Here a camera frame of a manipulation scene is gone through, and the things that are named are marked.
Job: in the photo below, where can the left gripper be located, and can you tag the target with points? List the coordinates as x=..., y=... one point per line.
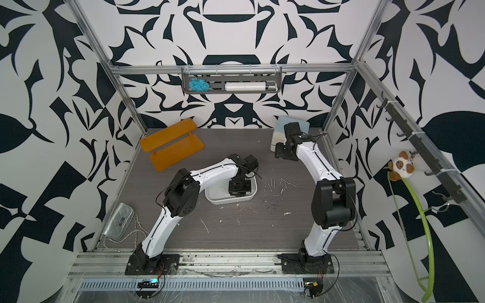
x=233, y=192

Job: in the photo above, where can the blue white drawer box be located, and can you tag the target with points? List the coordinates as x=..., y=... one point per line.
x=279, y=133

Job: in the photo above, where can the white plastic storage tray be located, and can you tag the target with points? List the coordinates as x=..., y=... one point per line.
x=218, y=194

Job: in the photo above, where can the grey wall rack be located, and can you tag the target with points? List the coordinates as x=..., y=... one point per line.
x=217, y=80

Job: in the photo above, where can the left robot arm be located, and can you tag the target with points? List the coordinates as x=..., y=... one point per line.
x=180, y=199

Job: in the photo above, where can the plush toy animal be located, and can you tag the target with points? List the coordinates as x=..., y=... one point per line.
x=402, y=167

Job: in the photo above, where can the orange wooden shelf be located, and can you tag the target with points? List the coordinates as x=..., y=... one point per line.
x=172, y=145

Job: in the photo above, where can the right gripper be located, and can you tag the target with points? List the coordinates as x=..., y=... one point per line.
x=281, y=150

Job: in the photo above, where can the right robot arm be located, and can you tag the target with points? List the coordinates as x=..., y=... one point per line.
x=333, y=203

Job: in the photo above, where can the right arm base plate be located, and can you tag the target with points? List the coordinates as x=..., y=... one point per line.
x=307, y=264

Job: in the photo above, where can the white perforated cable duct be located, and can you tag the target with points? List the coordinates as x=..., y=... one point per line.
x=199, y=284

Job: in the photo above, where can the black power adapter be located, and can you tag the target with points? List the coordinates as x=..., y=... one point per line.
x=313, y=289

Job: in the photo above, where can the teal scrunchie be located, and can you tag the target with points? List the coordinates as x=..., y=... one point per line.
x=198, y=85

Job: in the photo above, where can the black hook rail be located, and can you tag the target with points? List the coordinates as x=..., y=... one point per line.
x=438, y=166

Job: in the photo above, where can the small controller board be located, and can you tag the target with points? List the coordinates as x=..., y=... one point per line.
x=148, y=284

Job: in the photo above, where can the white roll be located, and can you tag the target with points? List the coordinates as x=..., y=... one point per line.
x=245, y=86

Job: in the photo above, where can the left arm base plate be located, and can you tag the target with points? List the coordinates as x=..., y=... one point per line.
x=140, y=265

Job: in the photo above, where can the clear plastic bag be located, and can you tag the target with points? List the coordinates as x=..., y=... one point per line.
x=119, y=222

